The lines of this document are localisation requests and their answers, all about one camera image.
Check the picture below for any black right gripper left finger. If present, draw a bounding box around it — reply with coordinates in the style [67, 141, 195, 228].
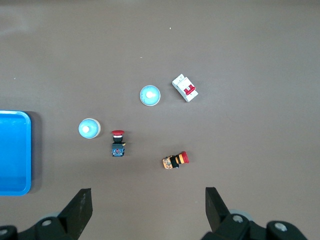
[0, 187, 93, 240]

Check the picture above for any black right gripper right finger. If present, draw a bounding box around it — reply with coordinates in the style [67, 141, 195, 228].
[201, 186, 308, 240]

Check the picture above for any light blue dome bell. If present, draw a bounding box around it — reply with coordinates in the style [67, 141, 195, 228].
[77, 117, 102, 140]
[139, 84, 162, 107]

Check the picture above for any blue plastic tray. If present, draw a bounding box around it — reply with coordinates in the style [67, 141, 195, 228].
[0, 110, 32, 197]

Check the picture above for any brown table mat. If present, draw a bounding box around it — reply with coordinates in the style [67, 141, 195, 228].
[0, 0, 320, 240]

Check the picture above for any red emergency button orange base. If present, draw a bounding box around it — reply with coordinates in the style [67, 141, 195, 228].
[161, 150, 190, 170]

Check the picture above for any red push button blue base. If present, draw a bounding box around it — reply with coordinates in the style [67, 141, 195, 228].
[110, 129, 127, 158]

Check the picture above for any white circuit breaker red switch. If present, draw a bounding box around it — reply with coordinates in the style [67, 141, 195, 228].
[171, 73, 199, 103]

